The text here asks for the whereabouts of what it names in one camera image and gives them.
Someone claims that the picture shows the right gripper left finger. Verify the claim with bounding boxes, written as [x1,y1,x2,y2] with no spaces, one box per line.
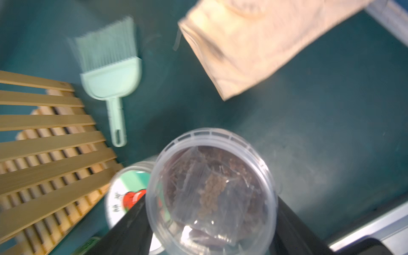
[87,196,153,255]

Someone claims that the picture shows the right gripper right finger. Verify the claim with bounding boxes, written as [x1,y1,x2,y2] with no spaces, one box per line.
[269,198,334,255]

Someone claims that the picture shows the small clear jar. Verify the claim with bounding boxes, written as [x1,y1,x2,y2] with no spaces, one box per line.
[146,127,278,255]

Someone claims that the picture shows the bamboo two-tier shelf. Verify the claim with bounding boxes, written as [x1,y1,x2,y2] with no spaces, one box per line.
[1,71,122,255]

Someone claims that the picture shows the large jar red strawberry lid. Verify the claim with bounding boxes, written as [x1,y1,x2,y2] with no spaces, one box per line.
[105,156,164,255]

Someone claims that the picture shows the beige work gloves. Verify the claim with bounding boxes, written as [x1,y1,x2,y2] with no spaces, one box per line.
[178,1,368,101]

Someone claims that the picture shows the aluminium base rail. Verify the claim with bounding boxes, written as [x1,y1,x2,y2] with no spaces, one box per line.
[329,202,408,255]

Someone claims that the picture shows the right aluminium frame post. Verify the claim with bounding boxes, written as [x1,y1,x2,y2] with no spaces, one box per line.
[365,0,408,46]

